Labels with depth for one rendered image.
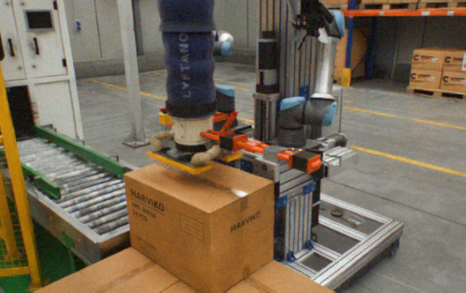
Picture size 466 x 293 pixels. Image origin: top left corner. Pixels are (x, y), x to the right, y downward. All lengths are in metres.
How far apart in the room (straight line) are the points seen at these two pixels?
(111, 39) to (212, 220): 10.44
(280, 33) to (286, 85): 0.27
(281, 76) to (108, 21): 9.84
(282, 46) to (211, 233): 1.05
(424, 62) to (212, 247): 7.57
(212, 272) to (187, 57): 0.87
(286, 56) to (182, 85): 0.69
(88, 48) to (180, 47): 9.95
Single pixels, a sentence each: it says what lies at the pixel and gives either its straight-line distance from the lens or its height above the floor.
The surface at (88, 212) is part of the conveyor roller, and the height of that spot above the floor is 0.54.
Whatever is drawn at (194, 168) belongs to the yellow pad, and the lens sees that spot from 1.67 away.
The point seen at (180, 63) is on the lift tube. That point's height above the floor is 1.48.
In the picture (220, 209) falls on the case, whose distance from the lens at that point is 1.61.
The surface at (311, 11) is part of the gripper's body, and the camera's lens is 1.59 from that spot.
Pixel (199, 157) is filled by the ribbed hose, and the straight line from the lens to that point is 1.65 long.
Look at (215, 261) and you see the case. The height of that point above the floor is 0.72.
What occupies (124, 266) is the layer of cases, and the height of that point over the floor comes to 0.54.
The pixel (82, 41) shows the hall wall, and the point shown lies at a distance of 11.50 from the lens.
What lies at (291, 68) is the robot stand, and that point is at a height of 1.38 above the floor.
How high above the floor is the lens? 1.68
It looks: 19 degrees down
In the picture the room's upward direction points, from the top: 1 degrees counter-clockwise
